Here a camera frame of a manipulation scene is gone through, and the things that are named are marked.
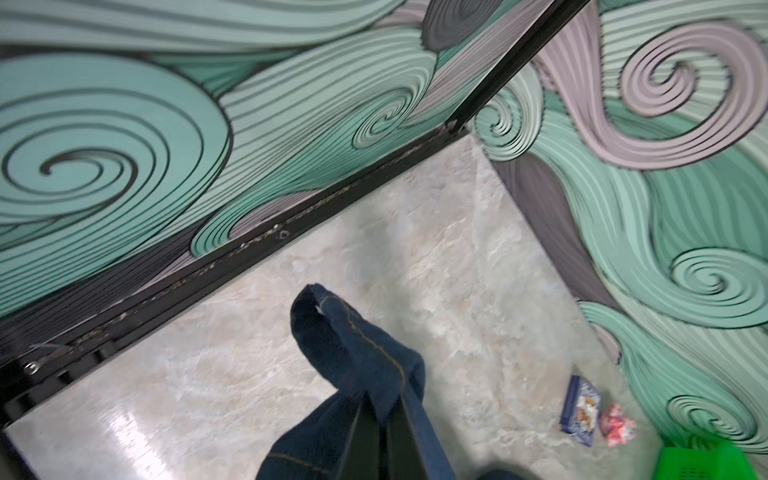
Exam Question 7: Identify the pink plush toy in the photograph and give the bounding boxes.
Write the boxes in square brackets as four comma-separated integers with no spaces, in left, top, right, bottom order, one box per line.
[599,402,637,448]

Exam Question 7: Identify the green plastic basket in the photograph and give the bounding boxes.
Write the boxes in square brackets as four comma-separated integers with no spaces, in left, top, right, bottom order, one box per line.
[653,443,758,480]

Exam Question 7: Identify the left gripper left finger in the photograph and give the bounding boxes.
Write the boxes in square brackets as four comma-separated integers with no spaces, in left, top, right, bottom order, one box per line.
[333,396,380,480]

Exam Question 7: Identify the dark blue denim jeans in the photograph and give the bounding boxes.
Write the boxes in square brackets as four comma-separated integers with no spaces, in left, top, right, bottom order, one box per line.
[257,284,455,479]

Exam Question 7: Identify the blue playing card box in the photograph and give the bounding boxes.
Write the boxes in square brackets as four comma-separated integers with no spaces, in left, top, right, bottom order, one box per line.
[560,375,602,447]

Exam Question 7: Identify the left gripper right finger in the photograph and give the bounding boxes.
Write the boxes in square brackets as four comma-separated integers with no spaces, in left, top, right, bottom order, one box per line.
[383,401,428,480]

